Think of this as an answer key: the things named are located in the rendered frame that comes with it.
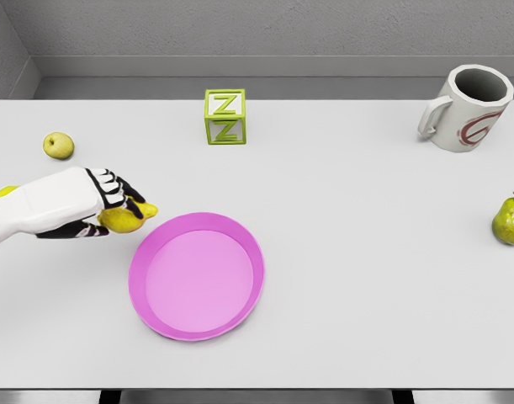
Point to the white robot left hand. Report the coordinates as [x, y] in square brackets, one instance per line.
[59, 202]

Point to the yellow lemon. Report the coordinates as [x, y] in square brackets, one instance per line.
[122, 219]

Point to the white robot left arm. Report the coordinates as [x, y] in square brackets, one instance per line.
[4, 221]

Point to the pink round plate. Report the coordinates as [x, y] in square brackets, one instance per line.
[197, 280]

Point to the yellow-green fruit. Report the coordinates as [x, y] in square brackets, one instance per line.
[6, 192]

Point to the small yellow-green apple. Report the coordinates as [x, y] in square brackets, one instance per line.
[58, 145]

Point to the green letter Z block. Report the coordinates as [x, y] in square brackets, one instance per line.
[225, 126]

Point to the white mug with red logo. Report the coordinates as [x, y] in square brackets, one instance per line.
[462, 122]

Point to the green pear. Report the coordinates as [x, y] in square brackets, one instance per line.
[510, 223]

